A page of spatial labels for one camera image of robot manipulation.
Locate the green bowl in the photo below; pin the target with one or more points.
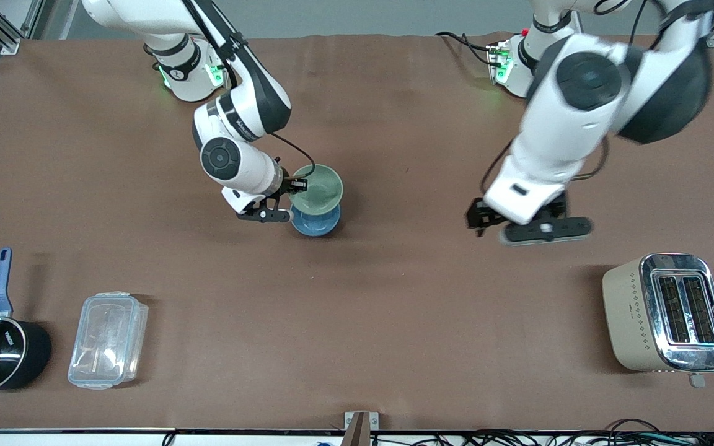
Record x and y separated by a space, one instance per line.
323 189

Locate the blue bowl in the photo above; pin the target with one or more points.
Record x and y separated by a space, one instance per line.
317 224

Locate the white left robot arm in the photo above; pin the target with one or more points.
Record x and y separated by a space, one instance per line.
589 80

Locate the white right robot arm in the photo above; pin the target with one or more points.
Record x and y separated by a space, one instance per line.
233 161

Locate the cream and chrome toaster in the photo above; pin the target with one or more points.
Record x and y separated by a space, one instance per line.
633 316

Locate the brown table mat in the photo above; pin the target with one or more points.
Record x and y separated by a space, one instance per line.
394 310

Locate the clear plastic food container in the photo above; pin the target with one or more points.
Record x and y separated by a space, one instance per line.
106 341

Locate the metal table edge bracket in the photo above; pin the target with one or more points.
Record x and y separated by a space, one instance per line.
357 430

